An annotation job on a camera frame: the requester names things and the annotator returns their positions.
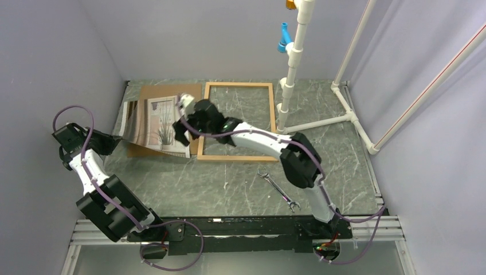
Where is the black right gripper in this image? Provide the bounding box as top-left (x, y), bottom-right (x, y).
top-left (173, 109), bottom-right (214, 147)

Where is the wooden picture frame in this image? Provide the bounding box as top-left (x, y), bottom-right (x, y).
top-left (197, 81), bottom-right (280, 163)

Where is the plant photo print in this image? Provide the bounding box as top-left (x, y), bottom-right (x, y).
top-left (117, 96), bottom-right (190, 158)

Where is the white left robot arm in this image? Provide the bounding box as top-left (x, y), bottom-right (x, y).
top-left (52, 123), bottom-right (165, 242)

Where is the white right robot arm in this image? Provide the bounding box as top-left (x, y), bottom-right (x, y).
top-left (173, 94), bottom-right (342, 238)

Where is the silver open-end wrench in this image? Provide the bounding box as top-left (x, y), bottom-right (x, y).
top-left (257, 169), bottom-right (301, 213)

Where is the blue pipe fitting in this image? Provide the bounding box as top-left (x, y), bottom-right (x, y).
top-left (277, 22), bottom-right (293, 53)

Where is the orange pipe fitting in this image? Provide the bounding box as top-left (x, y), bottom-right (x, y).
top-left (285, 0), bottom-right (297, 10)

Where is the white PVC pipe stand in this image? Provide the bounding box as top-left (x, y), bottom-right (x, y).
top-left (276, 1), bottom-right (485, 155)

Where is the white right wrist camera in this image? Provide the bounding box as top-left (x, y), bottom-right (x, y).
top-left (178, 93), bottom-right (197, 117)

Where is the brown frame backing board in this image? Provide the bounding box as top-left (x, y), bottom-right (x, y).
top-left (127, 84), bottom-right (204, 158)

